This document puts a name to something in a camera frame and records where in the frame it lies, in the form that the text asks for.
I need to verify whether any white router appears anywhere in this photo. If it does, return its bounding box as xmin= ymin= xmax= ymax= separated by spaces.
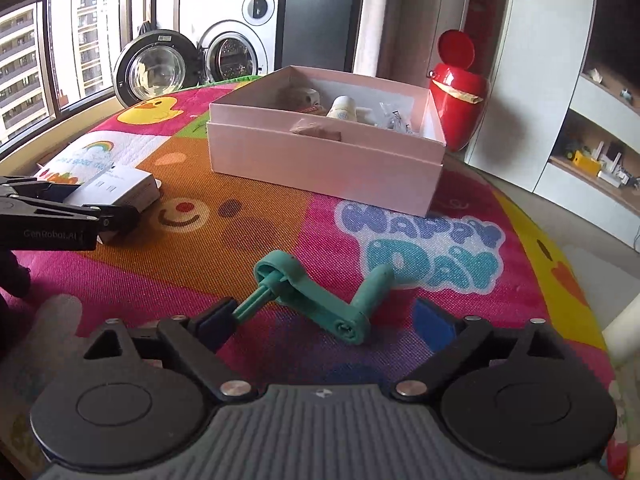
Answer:
xmin=597 ymin=142 xmax=627 ymax=189

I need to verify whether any dark grey door panel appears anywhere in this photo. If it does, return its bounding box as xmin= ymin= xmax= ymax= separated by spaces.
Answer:
xmin=285 ymin=0 xmax=369 ymax=75

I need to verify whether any yellow toy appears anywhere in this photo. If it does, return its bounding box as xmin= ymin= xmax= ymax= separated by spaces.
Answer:
xmin=572 ymin=150 xmax=601 ymax=177

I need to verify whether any pink cardboard box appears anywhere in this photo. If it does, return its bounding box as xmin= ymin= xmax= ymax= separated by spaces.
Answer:
xmin=206 ymin=65 xmax=447 ymax=216

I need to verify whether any dark window frame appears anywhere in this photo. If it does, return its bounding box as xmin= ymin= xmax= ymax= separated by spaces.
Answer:
xmin=0 ymin=0 xmax=132 ymax=153

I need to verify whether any beige wooden figure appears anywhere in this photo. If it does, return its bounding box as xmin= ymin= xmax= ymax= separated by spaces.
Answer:
xmin=280 ymin=87 xmax=321 ymax=110

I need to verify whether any red trash bin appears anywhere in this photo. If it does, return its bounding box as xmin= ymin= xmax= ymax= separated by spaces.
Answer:
xmin=429 ymin=30 xmax=488 ymax=153

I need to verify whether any brown item in clear wrap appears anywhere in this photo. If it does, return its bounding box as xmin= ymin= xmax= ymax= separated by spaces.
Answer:
xmin=290 ymin=119 xmax=343 ymax=142

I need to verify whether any white dryer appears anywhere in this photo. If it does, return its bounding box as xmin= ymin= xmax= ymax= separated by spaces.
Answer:
xmin=180 ymin=0 xmax=292 ymax=78

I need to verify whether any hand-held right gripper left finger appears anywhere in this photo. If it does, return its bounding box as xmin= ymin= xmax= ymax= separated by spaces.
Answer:
xmin=82 ymin=298 xmax=258 ymax=403

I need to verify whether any colourful printed mat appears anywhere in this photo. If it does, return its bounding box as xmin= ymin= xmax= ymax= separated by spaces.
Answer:
xmin=0 ymin=75 xmax=631 ymax=480

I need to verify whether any round washing machine door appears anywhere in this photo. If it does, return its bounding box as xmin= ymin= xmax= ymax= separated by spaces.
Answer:
xmin=112 ymin=30 xmax=203 ymax=109

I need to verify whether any white and grey carton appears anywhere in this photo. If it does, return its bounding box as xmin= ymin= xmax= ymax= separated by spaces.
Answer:
xmin=62 ymin=164 xmax=162 ymax=213

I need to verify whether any white shelf unit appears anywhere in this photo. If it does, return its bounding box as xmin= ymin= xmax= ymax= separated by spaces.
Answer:
xmin=532 ymin=0 xmax=640 ymax=233

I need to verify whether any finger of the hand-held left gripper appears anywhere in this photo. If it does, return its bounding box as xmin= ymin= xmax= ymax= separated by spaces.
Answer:
xmin=0 ymin=175 xmax=82 ymax=202
xmin=0 ymin=199 xmax=142 ymax=234

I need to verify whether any teal plastic crank handle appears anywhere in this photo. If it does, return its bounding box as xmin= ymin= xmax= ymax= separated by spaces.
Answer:
xmin=234 ymin=251 xmax=396 ymax=346

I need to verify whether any silver washing machine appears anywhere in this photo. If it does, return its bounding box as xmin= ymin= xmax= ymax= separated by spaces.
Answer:
xmin=197 ymin=19 xmax=278 ymax=86

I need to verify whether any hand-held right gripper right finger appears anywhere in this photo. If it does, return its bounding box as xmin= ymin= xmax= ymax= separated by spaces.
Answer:
xmin=390 ymin=298 xmax=563 ymax=402

